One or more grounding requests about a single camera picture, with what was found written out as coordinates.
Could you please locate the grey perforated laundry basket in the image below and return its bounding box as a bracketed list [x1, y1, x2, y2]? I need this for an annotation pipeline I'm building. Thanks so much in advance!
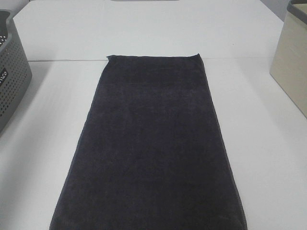
[0, 9, 32, 130]

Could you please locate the dark grey towel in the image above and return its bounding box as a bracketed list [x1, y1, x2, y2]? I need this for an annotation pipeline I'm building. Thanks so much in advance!
[50, 55, 247, 230]

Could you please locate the beige storage box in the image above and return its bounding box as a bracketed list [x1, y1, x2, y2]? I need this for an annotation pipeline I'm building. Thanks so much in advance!
[270, 0, 307, 116]

